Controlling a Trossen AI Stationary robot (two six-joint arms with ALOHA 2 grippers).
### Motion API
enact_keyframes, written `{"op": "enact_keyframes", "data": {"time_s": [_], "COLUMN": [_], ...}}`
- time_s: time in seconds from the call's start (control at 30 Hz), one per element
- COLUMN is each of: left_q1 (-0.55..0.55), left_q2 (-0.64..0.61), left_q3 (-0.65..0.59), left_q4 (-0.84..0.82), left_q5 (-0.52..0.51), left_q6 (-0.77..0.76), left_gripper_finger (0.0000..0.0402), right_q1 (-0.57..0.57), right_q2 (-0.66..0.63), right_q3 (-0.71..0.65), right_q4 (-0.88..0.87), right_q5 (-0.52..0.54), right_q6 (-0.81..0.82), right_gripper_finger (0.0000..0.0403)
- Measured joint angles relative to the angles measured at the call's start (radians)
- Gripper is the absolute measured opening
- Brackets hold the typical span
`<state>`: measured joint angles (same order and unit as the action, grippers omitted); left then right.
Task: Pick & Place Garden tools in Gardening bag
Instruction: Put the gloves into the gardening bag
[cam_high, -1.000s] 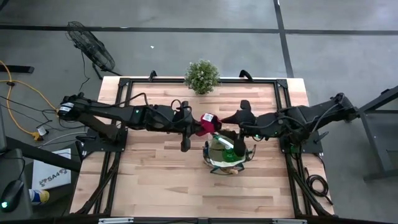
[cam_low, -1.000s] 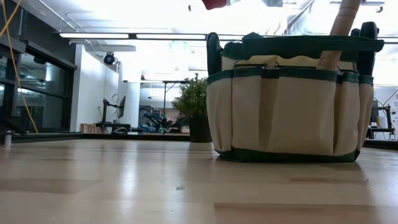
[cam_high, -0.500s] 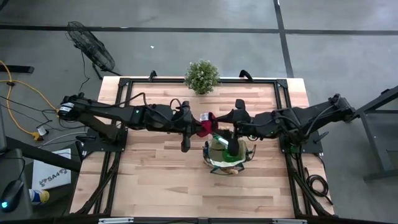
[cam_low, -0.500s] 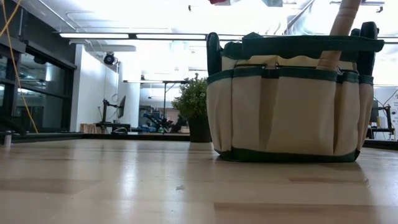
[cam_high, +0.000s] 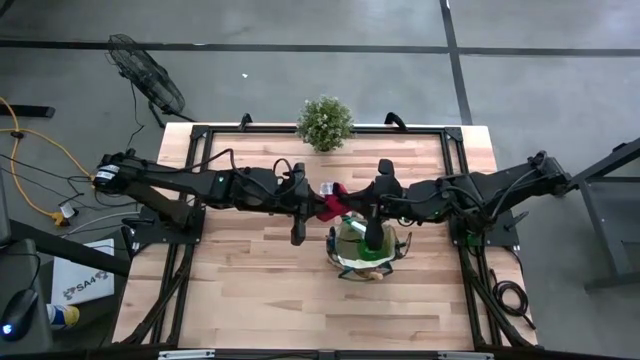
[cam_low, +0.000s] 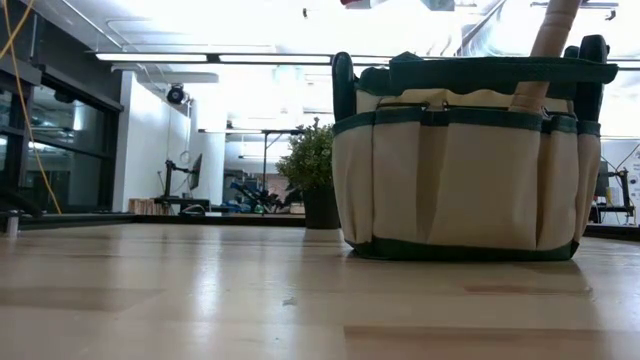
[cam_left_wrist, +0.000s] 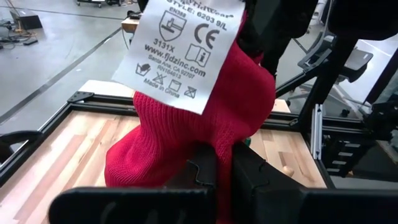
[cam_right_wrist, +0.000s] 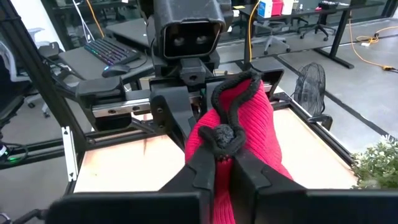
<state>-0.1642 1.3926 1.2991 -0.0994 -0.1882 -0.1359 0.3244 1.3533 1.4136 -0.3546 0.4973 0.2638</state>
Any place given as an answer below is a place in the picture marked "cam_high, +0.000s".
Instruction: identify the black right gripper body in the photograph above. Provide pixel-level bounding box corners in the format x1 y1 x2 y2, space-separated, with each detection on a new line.
367 158 412 251

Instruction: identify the black metal table frame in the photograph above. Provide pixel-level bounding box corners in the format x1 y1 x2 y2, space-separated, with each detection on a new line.
113 123 540 351

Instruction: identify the grey metal stand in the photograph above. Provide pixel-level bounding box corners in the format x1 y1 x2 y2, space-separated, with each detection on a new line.
551 137 640 291

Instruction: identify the black fan cord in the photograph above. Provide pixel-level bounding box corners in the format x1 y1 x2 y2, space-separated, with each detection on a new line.
94 82 151 174

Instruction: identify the black floor fan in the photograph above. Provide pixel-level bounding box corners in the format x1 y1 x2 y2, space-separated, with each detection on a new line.
105 33 197 129

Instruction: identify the dark grey desk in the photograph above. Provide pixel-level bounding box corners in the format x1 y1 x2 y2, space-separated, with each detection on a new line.
0 238 54 357

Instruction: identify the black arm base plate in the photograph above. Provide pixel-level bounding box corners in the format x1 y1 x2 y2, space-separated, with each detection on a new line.
122 209 205 246
448 214 521 249

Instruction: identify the white printed cardboard box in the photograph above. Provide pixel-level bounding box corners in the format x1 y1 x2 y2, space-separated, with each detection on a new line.
50 238 116 306

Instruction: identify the black metal beam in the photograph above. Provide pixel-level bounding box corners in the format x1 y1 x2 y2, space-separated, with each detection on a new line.
8 218 132 277

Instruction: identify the potted green plant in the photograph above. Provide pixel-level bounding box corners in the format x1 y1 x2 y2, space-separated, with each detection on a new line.
296 96 355 153

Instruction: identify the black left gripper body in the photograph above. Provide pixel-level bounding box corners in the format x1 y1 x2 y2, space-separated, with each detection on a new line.
272 162 321 246

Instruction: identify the yellow extension cord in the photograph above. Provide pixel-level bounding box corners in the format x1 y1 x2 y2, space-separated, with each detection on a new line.
0 97 96 227

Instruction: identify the black floor bar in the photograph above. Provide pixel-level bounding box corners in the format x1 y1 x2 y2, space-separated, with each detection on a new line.
0 104 56 120

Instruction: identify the silver table bracket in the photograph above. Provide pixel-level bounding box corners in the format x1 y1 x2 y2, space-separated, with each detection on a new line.
437 351 495 360
157 349 216 360

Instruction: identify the black computer mouse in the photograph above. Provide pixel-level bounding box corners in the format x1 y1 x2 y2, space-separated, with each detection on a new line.
0 288 40 344

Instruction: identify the green spray bottle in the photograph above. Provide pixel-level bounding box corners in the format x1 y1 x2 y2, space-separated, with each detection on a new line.
348 214 397 262

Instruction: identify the red gardening glove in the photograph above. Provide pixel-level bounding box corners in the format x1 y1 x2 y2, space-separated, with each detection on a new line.
315 182 354 224

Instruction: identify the coiled black cable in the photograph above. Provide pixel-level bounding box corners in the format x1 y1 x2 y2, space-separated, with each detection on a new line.
488 268 537 331

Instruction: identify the yellow and blue bottle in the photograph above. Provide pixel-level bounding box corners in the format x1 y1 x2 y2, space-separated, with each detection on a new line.
46 303 81 331

